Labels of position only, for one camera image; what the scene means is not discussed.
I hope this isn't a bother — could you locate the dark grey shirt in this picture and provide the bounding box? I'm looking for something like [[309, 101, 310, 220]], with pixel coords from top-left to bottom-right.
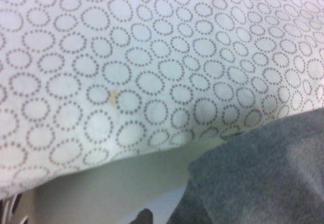
[[167, 107, 324, 224]]

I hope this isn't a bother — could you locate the bed with white sheet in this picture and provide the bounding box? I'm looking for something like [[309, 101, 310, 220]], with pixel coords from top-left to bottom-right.
[[0, 0, 324, 200]]

